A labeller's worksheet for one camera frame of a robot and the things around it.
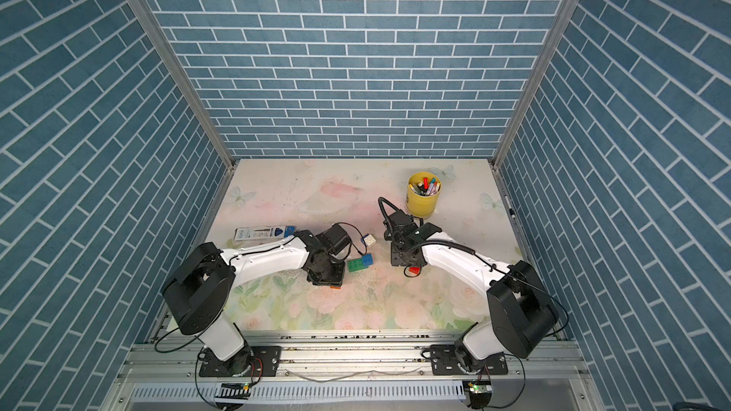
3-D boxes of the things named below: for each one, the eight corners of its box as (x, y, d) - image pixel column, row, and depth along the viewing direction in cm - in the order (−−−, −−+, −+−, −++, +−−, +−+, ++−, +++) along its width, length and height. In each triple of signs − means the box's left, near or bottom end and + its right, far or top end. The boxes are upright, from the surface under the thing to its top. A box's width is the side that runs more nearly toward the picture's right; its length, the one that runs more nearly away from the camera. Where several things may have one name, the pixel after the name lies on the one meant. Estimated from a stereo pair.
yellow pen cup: (406, 221, 104) (410, 198, 93) (404, 195, 112) (407, 171, 101) (436, 221, 104) (443, 198, 93) (432, 195, 112) (438, 171, 101)
